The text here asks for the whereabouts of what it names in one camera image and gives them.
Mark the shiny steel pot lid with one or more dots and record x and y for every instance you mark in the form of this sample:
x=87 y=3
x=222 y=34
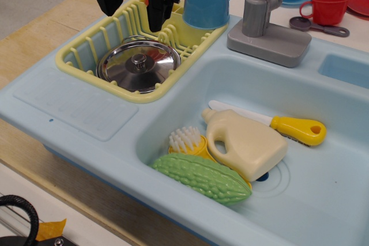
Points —
x=138 y=65

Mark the blue upside-down plastic cup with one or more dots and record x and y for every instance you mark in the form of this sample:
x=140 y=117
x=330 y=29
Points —
x=206 y=14

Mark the yellow plastic dish rack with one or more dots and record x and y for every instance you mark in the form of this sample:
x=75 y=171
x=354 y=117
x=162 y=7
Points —
x=122 y=56

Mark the grey toy faucet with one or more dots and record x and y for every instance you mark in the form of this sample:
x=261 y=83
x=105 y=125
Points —
x=255 y=36

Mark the yellow white dish brush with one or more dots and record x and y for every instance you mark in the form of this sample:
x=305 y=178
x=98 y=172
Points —
x=189 y=141

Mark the grey measuring spoon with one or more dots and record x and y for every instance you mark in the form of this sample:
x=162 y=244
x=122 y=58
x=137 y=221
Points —
x=304 y=24

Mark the cream toy detergent bottle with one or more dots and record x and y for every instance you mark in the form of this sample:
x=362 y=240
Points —
x=247 y=146

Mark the green toy bitter gourd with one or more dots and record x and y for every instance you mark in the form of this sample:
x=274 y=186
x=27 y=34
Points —
x=209 y=178

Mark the red plastic cup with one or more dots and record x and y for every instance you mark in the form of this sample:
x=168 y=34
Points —
x=325 y=12

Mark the blue sink drain plug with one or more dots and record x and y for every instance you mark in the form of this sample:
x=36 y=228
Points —
x=264 y=177

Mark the yellow tape piece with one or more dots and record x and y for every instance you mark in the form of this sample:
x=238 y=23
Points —
x=50 y=230

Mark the light blue toy sink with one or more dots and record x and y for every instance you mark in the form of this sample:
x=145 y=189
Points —
x=314 y=196

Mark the yellow-handled toy knife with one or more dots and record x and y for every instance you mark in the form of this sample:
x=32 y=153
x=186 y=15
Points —
x=306 y=131

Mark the black metal bracket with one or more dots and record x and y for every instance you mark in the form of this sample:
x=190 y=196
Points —
x=17 y=240

